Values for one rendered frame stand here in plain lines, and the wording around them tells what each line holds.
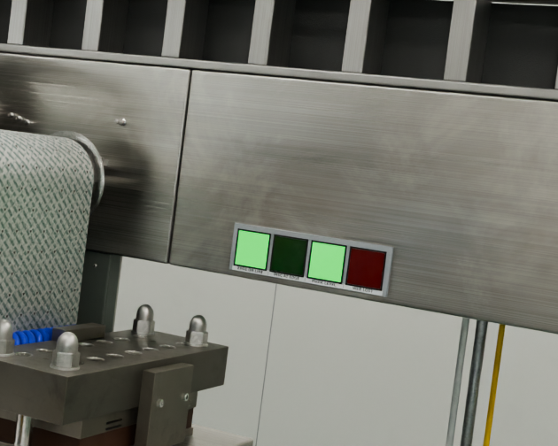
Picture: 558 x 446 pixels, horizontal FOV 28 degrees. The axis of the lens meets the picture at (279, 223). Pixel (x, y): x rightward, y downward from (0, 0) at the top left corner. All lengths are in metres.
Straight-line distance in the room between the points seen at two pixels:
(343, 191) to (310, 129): 0.10
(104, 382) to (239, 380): 2.91
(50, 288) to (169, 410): 0.25
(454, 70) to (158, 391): 0.59
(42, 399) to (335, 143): 0.54
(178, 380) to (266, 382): 2.73
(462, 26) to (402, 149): 0.18
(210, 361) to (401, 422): 2.46
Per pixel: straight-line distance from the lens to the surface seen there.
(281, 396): 4.25
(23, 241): 1.57
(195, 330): 1.66
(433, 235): 1.52
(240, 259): 1.63
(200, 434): 1.69
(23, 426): 1.45
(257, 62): 1.65
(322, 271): 1.57
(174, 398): 1.54
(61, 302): 1.66
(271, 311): 4.23
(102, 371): 1.42
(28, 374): 1.40
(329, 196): 1.58
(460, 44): 1.54
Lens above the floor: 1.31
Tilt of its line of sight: 3 degrees down
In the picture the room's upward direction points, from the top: 7 degrees clockwise
